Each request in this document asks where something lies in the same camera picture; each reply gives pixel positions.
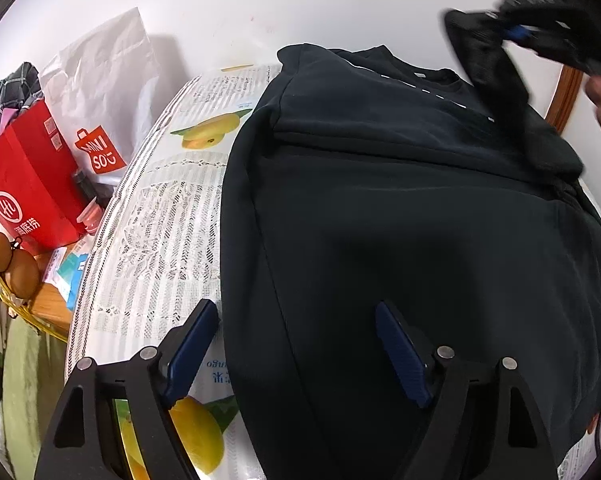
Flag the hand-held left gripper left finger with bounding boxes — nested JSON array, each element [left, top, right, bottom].
[[34, 299, 220, 480]]

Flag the green cloth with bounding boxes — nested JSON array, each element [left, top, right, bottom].
[[0, 316, 70, 480]]

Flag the white paper bag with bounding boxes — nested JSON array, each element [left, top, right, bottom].
[[38, 7, 162, 187]]

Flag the fruit printed tablecloth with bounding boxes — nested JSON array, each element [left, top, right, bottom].
[[63, 62, 601, 480]]

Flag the small black bottle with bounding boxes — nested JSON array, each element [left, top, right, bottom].
[[72, 170, 96, 199]]

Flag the pink capped bottle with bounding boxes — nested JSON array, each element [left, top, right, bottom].
[[75, 197, 107, 236]]

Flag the teal and white box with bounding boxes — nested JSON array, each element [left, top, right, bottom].
[[43, 245, 92, 312]]

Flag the grey plaid cloth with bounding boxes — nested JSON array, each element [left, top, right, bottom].
[[0, 62, 46, 157]]

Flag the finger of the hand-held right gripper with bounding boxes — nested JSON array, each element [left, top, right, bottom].
[[483, 7, 537, 45]]

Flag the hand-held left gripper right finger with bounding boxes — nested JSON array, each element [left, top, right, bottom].
[[375, 301, 562, 480]]

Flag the wooden door frame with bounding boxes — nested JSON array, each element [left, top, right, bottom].
[[545, 67, 584, 134]]

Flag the black sweatshirt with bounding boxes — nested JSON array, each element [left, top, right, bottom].
[[219, 9, 601, 480]]

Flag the yellow wire basket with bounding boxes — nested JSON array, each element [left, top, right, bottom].
[[0, 260, 72, 345]]

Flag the red paper bag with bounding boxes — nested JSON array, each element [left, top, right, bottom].
[[0, 97, 89, 257]]

